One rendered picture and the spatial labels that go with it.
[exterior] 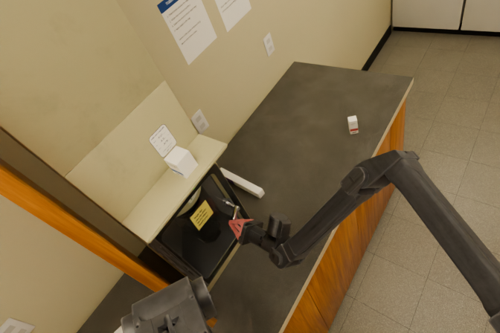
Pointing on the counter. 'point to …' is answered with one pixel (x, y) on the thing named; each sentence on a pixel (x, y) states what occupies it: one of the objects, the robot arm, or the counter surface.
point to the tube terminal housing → (133, 160)
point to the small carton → (181, 162)
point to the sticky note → (202, 215)
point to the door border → (173, 259)
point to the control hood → (172, 191)
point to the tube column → (65, 59)
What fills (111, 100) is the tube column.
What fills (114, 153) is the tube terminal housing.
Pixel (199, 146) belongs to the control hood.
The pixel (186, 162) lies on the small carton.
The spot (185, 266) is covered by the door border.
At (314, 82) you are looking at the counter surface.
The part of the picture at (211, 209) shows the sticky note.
